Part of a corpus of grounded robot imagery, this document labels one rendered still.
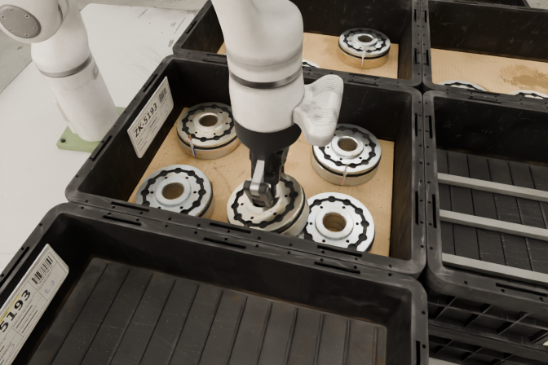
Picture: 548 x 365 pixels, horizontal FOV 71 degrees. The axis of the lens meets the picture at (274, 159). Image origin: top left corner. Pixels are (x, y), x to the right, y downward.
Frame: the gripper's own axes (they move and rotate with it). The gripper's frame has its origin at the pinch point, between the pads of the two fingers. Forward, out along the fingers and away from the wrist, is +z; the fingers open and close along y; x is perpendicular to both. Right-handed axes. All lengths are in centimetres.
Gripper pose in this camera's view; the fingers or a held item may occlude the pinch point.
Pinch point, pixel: (271, 186)
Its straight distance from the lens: 51.1
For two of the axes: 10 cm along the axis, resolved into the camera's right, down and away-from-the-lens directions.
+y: -2.5, 7.4, -6.2
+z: 0.3, 6.5, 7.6
